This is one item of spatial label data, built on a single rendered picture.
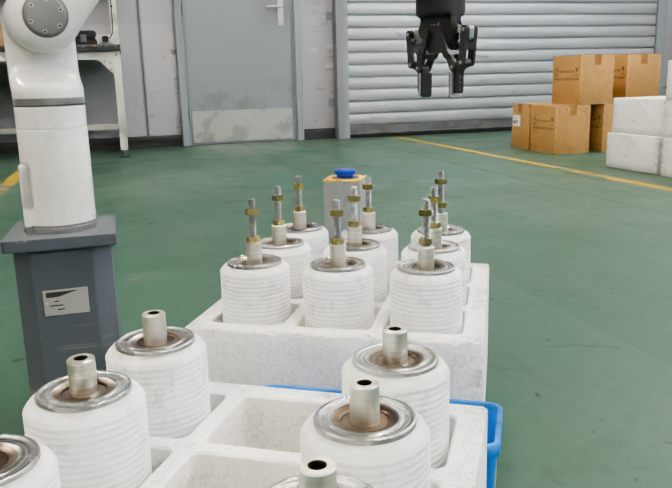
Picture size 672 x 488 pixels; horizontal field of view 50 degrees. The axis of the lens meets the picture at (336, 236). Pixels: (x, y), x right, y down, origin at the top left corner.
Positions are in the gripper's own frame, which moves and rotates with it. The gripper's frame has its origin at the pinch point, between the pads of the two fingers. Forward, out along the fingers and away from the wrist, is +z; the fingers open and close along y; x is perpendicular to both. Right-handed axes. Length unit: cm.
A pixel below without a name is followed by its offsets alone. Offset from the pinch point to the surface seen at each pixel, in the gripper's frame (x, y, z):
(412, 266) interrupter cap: 18.3, -14.9, 22.6
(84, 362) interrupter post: 65, -29, 20
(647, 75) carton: -350, 189, 0
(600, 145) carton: -319, 199, 42
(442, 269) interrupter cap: 16.9, -19.2, 22.4
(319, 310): 29.7, -9.6, 27.7
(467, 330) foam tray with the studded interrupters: 16.0, -22.9, 29.8
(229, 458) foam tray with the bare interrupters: 54, -33, 30
